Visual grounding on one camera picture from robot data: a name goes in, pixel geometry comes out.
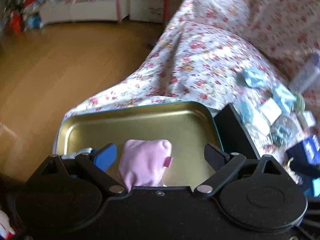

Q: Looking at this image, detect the pink soft cloth pouch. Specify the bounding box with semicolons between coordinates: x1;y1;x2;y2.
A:
118;139;173;191

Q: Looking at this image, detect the gold metal tin tray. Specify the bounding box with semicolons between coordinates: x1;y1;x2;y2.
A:
53;102;221;188

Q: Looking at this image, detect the light blue face mask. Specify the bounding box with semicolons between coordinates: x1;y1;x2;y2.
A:
272;83;297;116
242;68;267;88

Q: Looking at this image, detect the green knitted scrubber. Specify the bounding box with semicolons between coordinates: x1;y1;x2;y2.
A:
293;93;306;114

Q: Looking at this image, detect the black tin lid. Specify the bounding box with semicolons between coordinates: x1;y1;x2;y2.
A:
214;103;260;159

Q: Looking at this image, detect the white small box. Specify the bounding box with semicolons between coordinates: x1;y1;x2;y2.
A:
259;98;282;126

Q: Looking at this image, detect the dark blue tissue box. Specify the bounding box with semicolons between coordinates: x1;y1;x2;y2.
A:
286;134;319;175

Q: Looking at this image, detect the floral sofa cover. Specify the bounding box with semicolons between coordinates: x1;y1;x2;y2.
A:
63;0;320;181

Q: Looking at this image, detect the red white plush toy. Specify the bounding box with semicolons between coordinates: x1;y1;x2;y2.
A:
0;210;15;240

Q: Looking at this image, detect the white purple water bottle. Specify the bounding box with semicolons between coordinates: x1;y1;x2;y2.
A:
289;53;319;93

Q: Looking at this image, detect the white low TV cabinet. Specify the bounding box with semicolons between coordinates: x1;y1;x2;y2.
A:
39;0;129;24

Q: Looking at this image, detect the white cardboard box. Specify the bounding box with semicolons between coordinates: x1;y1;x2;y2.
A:
129;0;163;23

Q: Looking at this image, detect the red stick vacuum cleaner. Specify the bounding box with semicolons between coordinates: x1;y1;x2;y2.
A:
163;0;170;29

